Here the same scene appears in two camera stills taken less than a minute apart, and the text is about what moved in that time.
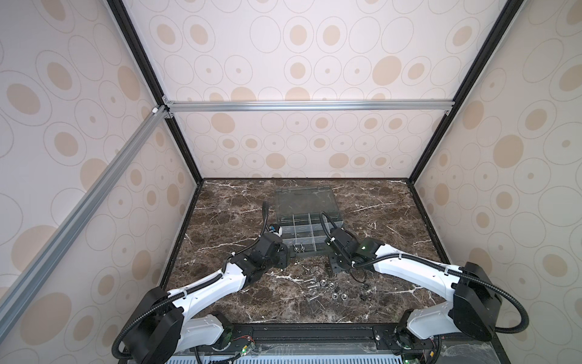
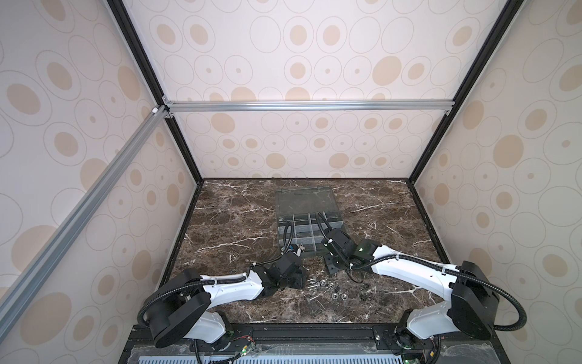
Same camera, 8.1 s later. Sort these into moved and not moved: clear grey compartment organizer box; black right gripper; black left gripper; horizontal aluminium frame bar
Moved: black left gripper
Not moved: black right gripper; horizontal aluminium frame bar; clear grey compartment organizer box
